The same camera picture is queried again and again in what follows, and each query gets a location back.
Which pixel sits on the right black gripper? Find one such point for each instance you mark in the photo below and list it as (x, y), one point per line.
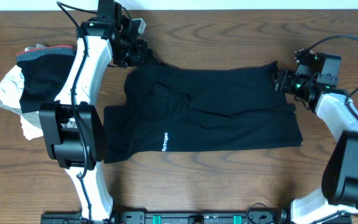
(282, 83)

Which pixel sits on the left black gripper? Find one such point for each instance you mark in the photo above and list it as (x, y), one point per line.
(137, 60)

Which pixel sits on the black t-shirt with logo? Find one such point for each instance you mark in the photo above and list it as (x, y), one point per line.
(170, 109)

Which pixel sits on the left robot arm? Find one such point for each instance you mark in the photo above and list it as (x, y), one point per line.
(73, 132)

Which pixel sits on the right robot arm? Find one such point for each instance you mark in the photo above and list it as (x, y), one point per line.
(337, 198)

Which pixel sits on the folded white garment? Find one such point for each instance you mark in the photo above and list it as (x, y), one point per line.
(12, 87)

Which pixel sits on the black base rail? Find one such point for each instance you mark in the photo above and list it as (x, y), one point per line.
(256, 216)

